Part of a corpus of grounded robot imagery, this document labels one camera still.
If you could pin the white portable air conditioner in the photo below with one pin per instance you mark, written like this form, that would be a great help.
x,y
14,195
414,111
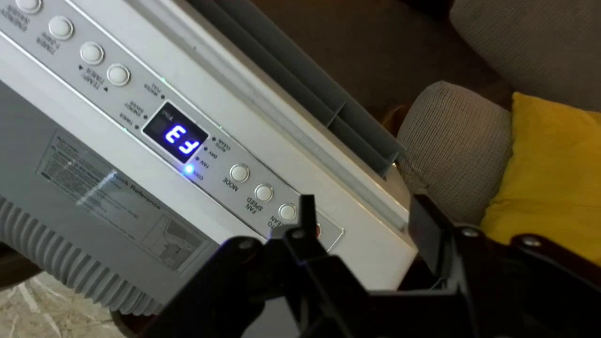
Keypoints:
x,y
76,193

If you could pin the marble top side table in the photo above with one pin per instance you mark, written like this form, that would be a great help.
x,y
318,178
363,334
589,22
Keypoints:
x,y
44,312

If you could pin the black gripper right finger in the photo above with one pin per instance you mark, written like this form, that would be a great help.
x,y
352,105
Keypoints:
x,y
500,287

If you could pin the yellow pillow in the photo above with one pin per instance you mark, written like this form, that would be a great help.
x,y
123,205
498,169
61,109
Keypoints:
x,y
551,169

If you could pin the beige cushion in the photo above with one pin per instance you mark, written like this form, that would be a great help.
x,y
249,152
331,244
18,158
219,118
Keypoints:
x,y
453,143

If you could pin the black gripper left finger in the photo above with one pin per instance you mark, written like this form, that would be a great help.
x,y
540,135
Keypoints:
x,y
269,287

